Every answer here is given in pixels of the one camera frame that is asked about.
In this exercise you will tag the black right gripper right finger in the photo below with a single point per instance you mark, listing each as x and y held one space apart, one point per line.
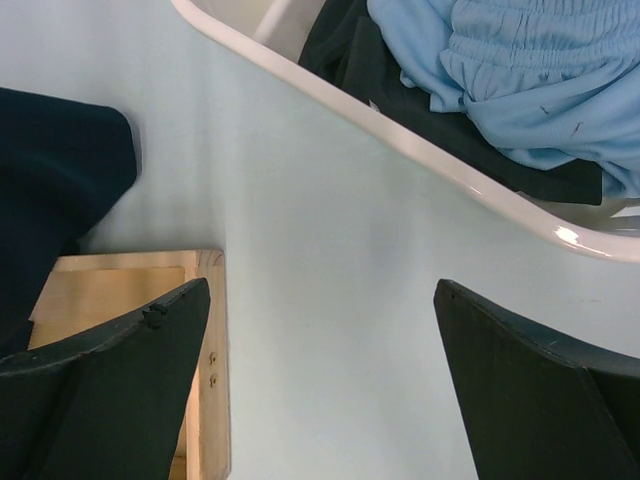
537 403

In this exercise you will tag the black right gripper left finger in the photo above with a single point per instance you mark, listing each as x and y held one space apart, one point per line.
108 402

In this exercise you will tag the light blue shorts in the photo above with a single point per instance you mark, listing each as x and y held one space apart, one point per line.
544 82

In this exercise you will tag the dark grey shorts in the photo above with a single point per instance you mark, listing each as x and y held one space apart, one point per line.
346 49

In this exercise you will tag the navy blue shorts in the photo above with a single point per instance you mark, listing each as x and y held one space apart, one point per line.
64 165

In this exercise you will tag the white plastic laundry basket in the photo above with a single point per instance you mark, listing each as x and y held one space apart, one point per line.
534 216

